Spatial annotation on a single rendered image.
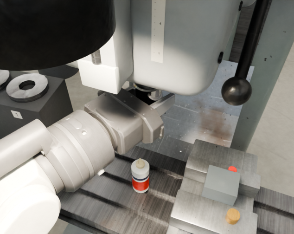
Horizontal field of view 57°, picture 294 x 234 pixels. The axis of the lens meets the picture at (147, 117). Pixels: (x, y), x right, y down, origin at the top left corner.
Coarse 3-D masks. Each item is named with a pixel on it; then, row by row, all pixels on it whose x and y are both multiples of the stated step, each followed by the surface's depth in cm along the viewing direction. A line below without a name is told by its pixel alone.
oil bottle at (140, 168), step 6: (138, 162) 58; (144, 162) 59; (132, 168) 59; (138, 168) 58; (144, 168) 59; (132, 174) 60; (138, 174) 58; (144, 174) 58; (132, 180) 62; (138, 180) 60; (144, 180) 60; (138, 186) 62; (144, 186) 62; (138, 192) 64
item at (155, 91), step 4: (136, 84) 40; (140, 84) 40; (136, 88) 40; (140, 88) 40; (144, 88) 40; (148, 88) 40; (152, 88) 40; (140, 92) 40; (144, 92) 40; (148, 92) 39; (152, 92) 40; (156, 92) 40
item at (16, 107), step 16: (0, 80) 62; (16, 80) 62; (32, 80) 62; (48, 80) 64; (64, 80) 65; (0, 96) 60; (16, 96) 58; (32, 96) 58; (48, 96) 60; (64, 96) 66; (0, 112) 60; (16, 112) 59; (32, 112) 57; (48, 112) 60; (64, 112) 68; (0, 128) 65; (16, 128) 63
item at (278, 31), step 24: (288, 0) 59; (240, 24) 66; (264, 24) 65; (288, 24) 63; (240, 48) 71; (264, 48) 68; (288, 48) 67; (264, 72) 73; (264, 96) 78; (240, 120) 87; (240, 144) 94
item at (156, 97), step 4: (136, 92) 40; (160, 92) 41; (136, 96) 41; (140, 96) 40; (144, 96) 40; (148, 96) 40; (152, 96) 40; (156, 96) 40; (160, 96) 41; (144, 100) 41; (148, 100) 40; (152, 100) 41; (156, 100) 41; (148, 104) 41; (160, 116) 45
